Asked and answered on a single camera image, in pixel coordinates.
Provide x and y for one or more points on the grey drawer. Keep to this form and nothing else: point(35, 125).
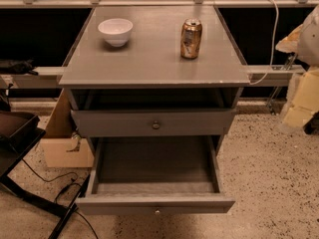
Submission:
point(155, 175)
point(153, 123)

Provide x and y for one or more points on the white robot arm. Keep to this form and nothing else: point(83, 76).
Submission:
point(303, 91)

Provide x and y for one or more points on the grey top drawer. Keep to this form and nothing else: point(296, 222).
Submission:
point(153, 123)

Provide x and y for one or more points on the grey drawer cabinet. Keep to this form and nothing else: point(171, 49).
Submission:
point(148, 73)

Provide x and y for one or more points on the gold soda can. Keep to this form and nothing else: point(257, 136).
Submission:
point(190, 39)

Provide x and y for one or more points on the white ceramic bowl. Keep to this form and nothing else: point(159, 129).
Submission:
point(116, 32)

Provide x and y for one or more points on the cardboard box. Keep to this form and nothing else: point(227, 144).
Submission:
point(62, 144)

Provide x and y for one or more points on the black chair base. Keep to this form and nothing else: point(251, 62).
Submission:
point(19, 133)

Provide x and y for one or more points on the metal railing frame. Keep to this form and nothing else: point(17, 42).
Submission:
point(48, 32)

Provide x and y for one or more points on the black object on rail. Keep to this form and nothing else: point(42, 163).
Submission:
point(17, 67)

